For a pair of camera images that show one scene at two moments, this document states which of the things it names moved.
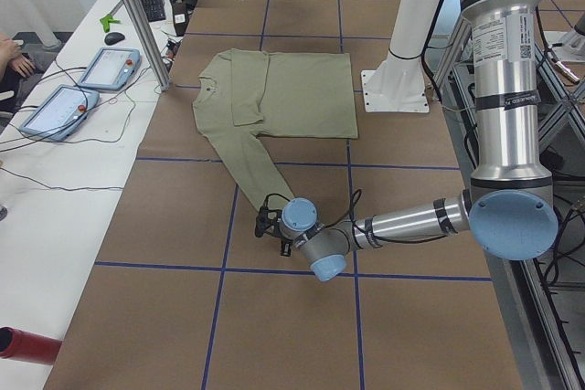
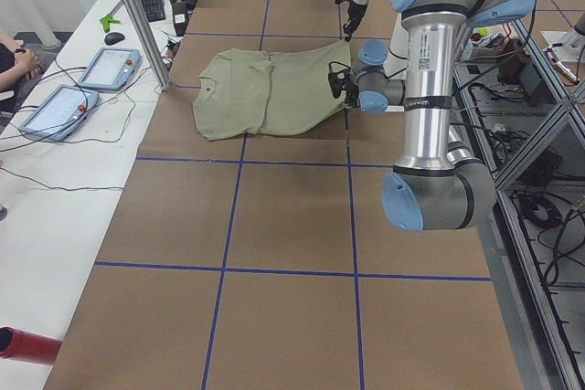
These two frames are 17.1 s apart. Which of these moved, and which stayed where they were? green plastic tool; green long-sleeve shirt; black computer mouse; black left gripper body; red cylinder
Moved: green long-sleeve shirt; black left gripper body
Stayed: black computer mouse; green plastic tool; red cylinder
